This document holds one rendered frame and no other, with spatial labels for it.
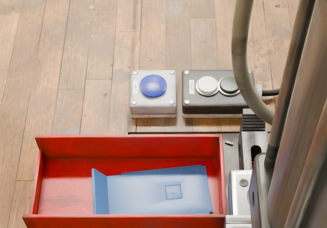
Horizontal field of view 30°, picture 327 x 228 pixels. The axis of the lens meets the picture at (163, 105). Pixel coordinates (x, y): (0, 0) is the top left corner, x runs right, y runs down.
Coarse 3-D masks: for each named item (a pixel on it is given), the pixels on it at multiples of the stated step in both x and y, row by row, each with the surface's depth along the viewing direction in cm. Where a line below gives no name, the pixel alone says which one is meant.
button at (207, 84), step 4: (204, 76) 89; (208, 76) 89; (200, 80) 89; (204, 80) 88; (208, 80) 88; (212, 80) 88; (216, 80) 88; (200, 84) 88; (204, 84) 88; (208, 84) 88; (212, 84) 88; (216, 84) 88; (200, 88) 88; (204, 88) 88; (208, 88) 88; (212, 88) 88; (216, 88) 88; (204, 92) 88; (208, 92) 88; (212, 92) 88
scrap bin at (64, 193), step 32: (64, 160) 85; (96, 160) 85; (128, 160) 85; (160, 160) 85; (192, 160) 85; (32, 192) 80; (64, 192) 82; (224, 192) 76; (32, 224) 76; (64, 224) 76; (96, 224) 76; (128, 224) 76; (160, 224) 75; (192, 224) 75
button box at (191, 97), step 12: (192, 72) 90; (204, 72) 90; (216, 72) 90; (228, 72) 90; (252, 72) 90; (192, 84) 89; (192, 96) 88; (204, 96) 88; (216, 96) 88; (228, 96) 88; (240, 96) 88; (192, 108) 87; (204, 108) 87; (216, 108) 87; (228, 108) 87; (240, 108) 87
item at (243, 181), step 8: (232, 176) 56; (240, 176) 56; (248, 176) 56; (232, 184) 56; (240, 184) 56; (248, 184) 56; (232, 192) 56; (240, 192) 56; (232, 200) 55; (240, 200) 55; (232, 208) 55; (240, 208) 55; (248, 208) 55; (232, 216) 50; (240, 216) 50; (248, 216) 50; (224, 224) 50; (232, 224) 49; (240, 224) 49; (248, 224) 49
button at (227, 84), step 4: (228, 76) 89; (232, 76) 89; (224, 80) 88; (228, 80) 88; (232, 80) 88; (220, 84) 88; (224, 84) 88; (228, 84) 88; (232, 84) 88; (220, 88) 88; (224, 88) 88; (228, 88) 88; (232, 88) 88; (236, 88) 88; (228, 92) 88; (232, 92) 88
